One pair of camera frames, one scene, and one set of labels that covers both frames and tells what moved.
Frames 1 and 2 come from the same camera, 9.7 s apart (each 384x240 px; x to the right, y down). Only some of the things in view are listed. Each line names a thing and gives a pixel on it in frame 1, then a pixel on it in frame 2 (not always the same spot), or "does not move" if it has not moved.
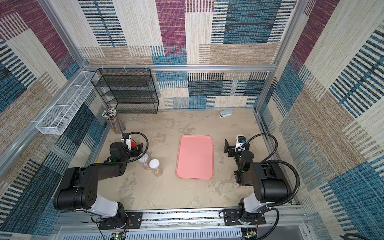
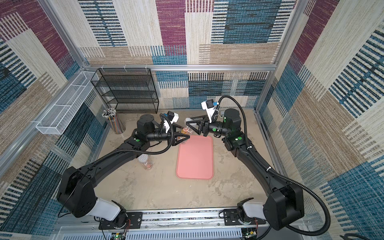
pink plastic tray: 195,159 does not move
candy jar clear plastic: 154,164 → 186,130
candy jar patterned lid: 144,158 does not move
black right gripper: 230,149 → 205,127
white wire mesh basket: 54,121 does not move
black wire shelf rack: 128,90 does not move
